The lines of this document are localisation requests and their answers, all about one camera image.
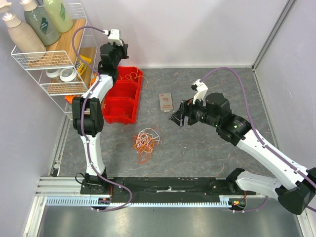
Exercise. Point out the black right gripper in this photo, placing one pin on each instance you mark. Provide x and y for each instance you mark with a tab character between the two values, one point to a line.
185	112

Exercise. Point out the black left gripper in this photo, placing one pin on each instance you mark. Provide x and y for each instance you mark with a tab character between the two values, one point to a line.
123	48

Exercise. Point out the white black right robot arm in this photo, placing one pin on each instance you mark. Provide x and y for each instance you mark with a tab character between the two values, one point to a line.
292	185

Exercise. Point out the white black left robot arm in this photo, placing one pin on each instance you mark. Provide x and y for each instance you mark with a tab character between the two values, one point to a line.
88	120

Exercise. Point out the red plastic bin far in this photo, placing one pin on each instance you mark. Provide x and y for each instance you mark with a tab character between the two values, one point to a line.
134	74

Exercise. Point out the red plastic bin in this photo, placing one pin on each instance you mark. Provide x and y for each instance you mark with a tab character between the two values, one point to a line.
134	74
120	110
126	89

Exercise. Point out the red plastic bin middle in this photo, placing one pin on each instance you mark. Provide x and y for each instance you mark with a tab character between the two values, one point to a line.
126	89

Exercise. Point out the orange green small boxes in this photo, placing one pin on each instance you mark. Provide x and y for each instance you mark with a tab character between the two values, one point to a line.
94	77

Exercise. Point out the yellow candy bag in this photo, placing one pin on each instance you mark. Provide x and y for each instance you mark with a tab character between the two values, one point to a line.
80	65

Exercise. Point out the white tape roll right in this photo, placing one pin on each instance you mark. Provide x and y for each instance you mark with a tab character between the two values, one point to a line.
68	74

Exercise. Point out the white tape roll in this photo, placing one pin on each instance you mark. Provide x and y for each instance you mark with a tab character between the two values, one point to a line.
52	73
68	74

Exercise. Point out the red plastic bin near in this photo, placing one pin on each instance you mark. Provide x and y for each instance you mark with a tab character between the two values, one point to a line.
120	110

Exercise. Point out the white tape roll left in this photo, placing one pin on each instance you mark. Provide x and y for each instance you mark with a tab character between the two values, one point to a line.
52	73

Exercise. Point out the orange snack box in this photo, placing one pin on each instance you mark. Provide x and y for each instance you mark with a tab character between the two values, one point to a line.
69	98

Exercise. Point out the light green bottle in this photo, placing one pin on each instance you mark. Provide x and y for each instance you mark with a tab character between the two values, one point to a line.
58	14

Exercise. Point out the grey green pump bottle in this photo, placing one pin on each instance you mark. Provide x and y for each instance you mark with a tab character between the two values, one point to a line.
40	22

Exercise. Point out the beige pump bottle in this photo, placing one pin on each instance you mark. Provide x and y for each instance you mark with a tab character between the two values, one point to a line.
22	34

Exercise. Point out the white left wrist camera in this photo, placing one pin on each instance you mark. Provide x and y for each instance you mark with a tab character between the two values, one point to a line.
113	37

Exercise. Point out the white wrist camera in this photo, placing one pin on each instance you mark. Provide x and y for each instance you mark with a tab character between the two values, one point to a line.
113	37
200	88

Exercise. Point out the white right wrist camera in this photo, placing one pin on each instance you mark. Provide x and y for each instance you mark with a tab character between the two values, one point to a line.
200	88

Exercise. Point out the white wire shelf rack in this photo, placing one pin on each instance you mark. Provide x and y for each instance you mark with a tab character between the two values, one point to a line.
58	56

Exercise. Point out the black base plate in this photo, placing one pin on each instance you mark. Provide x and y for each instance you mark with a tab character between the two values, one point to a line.
163	189

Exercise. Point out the light blue cable duct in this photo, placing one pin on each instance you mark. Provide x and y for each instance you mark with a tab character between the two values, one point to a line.
95	202

